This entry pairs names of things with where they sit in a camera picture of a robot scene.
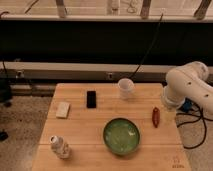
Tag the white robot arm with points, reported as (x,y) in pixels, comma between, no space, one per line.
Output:
(188,81)

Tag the black chair base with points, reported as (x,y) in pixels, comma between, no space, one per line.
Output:
(5,97)

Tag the white rectangular block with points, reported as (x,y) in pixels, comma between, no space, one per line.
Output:
(63,110)

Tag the white plastic bottle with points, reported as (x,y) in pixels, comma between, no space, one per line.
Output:
(60,147)

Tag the green bowl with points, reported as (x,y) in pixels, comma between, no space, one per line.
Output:
(121,136)

